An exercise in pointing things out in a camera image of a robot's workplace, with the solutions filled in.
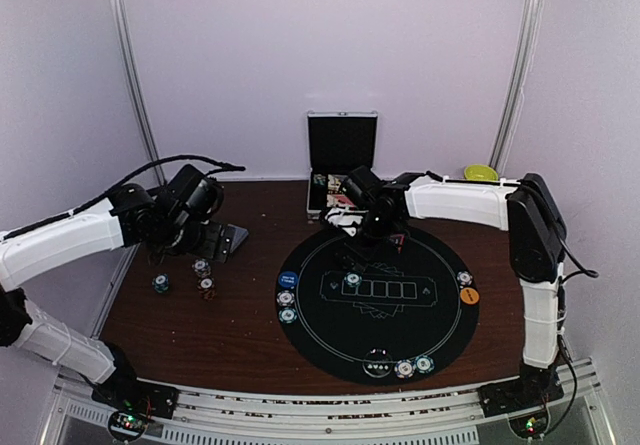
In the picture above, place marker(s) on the orange big blind button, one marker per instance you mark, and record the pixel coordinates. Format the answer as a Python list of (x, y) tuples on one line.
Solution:
[(469, 296)]

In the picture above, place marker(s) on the aluminium frame post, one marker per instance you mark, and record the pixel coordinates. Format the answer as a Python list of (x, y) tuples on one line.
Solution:
[(514, 100), (132, 79)]

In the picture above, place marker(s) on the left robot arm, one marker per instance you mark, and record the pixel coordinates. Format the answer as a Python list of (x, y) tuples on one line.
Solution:
[(123, 216)]

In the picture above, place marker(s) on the card box in case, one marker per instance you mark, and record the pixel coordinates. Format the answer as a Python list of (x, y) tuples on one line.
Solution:
[(334, 182), (339, 200)]

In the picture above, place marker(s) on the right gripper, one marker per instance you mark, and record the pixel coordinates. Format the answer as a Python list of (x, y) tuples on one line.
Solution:
[(350, 260)]

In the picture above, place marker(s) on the round black poker mat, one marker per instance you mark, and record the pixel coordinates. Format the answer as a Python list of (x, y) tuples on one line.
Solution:
[(408, 303)]

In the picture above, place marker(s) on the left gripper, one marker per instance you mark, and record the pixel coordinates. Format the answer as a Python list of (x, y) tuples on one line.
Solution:
[(208, 246)]

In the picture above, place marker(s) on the left aluminium frame post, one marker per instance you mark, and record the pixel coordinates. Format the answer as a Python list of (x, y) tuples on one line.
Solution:
[(132, 79)]

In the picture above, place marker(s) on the card box in case lower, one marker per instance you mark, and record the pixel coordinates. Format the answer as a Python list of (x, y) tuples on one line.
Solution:
[(339, 200)]

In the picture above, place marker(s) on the clear dealer button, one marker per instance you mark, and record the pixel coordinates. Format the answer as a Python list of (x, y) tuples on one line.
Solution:
[(377, 363)]

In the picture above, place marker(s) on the yellow-green cup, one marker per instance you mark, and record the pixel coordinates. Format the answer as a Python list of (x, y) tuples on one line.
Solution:
[(480, 172)]

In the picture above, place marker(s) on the orange 100 chip stack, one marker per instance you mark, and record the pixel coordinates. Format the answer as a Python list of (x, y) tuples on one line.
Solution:
[(206, 288)]

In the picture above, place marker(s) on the blue small blind button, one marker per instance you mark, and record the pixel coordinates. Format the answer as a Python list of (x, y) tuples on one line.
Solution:
[(288, 280)]

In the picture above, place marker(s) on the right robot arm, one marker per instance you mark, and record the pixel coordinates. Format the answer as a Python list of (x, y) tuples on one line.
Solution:
[(525, 210)]

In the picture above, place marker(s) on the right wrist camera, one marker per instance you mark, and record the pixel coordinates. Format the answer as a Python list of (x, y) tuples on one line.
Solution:
[(344, 219)]

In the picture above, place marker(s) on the card box in case upper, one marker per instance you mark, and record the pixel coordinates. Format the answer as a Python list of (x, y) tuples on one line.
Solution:
[(334, 182)]

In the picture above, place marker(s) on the front aluminium rail base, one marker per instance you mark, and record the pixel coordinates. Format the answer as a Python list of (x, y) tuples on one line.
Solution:
[(452, 415)]

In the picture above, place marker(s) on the aluminium poker case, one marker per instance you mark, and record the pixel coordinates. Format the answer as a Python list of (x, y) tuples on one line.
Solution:
[(338, 142)]

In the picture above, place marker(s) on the green 50 chip stack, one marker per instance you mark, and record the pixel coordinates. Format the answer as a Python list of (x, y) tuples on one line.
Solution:
[(161, 284)]

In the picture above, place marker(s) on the right aluminium frame post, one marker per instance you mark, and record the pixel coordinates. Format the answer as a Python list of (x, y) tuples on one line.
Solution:
[(514, 100)]

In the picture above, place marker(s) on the chips in case left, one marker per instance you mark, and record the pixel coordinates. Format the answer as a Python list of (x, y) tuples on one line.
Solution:
[(319, 180)]

